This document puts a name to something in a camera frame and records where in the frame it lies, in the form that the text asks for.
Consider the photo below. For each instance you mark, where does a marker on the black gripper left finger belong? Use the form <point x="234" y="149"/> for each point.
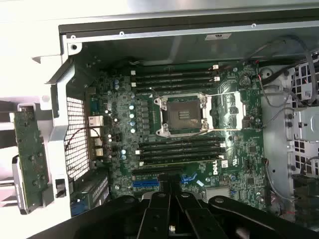
<point x="157" y="219"/>

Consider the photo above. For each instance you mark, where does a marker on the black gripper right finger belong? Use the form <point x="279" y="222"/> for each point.
<point x="199" y="224"/>

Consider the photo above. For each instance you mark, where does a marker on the silver chipset heatsink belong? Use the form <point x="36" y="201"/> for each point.
<point x="216" y="193"/>

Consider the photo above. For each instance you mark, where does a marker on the blue expansion slot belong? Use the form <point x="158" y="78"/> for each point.
<point x="145" y="184"/>

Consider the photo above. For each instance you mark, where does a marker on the black expansion slot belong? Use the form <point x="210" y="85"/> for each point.
<point x="157" y="170"/>

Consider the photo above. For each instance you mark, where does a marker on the black RAM slot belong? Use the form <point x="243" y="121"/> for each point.
<point x="174" y="73"/>
<point x="179" y="147"/>
<point x="179" y="153"/>
<point x="174" y="85"/>
<point x="179" y="142"/>
<point x="174" y="79"/>
<point x="174" y="67"/>

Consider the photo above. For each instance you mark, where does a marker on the green motherboard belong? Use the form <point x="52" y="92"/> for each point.
<point x="249" y="149"/>

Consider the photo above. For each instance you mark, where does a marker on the silver CPU socket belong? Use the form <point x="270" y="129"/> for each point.
<point x="183" y="115"/>

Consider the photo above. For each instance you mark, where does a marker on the metal socket cover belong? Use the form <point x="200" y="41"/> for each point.
<point x="240" y="112"/>

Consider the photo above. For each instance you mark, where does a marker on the silver perforated drive cage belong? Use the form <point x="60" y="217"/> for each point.
<point x="306" y="119"/>

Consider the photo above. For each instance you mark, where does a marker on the open black PC case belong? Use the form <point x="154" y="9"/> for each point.
<point x="199" y="49"/>

